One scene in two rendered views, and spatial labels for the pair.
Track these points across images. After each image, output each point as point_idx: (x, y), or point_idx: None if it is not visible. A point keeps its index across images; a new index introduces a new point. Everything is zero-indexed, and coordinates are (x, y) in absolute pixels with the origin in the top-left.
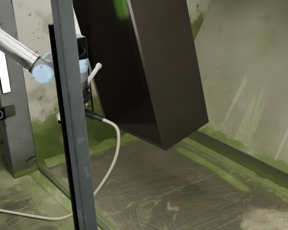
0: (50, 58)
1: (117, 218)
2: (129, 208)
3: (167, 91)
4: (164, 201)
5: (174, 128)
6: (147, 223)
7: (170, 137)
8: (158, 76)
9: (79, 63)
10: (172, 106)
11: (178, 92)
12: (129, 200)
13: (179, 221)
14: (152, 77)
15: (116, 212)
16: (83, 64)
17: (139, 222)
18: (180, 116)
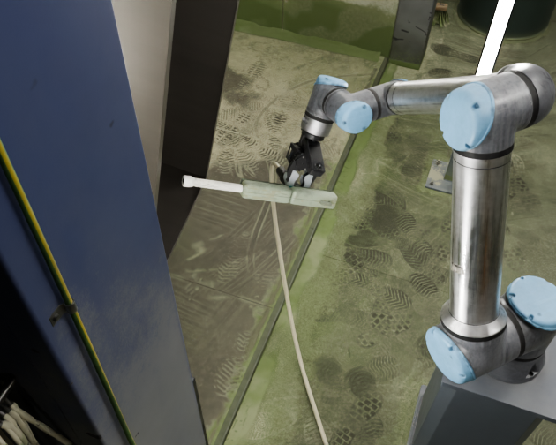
0: (368, 91)
1: (259, 291)
2: (228, 293)
3: (191, 105)
4: (186, 265)
5: (186, 152)
6: (247, 255)
7: (195, 162)
8: (203, 84)
9: (334, 78)
10: (185, 124)
11: (170, 107)
12: (209, 305)
13: (222, 229)
14: (215, 85)
15: (246, 300)
16: (330, 76)
17: (251, 263)
18: (172, 138)
